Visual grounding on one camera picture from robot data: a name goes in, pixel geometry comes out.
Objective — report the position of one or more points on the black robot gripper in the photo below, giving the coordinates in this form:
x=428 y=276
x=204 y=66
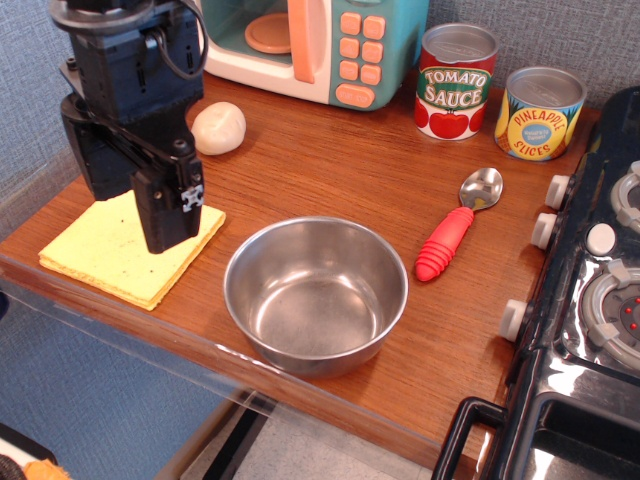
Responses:
x=134 y=73

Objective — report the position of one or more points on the white potato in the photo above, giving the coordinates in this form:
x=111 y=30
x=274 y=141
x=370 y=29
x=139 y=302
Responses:
x=219 y=128

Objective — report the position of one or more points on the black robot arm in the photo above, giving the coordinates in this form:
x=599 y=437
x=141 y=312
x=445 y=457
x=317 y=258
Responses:
x=136 y=69

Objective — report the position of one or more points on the stainless steel pan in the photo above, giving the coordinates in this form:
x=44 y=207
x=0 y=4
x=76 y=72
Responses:
x=316 y=297

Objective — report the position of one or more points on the yellow sponge cloth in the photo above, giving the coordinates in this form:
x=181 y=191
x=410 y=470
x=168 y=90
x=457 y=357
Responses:
x=105 y=248

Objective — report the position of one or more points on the orange microwave turntable plate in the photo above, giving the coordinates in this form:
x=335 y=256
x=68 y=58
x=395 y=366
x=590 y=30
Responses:
x=269 y=34

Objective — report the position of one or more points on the toy microwave teal and white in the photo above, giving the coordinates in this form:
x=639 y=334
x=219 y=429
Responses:
x=349 y=54

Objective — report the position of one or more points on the tomato sauce can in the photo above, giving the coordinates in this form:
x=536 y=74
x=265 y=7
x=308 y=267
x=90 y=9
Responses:
x=454 y=79

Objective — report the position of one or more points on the pineapple slices can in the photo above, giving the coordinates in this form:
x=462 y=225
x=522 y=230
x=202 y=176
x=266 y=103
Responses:
x=539 y=113

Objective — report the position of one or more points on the black toy stove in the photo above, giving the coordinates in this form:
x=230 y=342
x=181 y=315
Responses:
x=572 y=407

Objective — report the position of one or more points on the red handled metal spoon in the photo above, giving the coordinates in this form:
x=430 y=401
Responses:
x=480 y=190

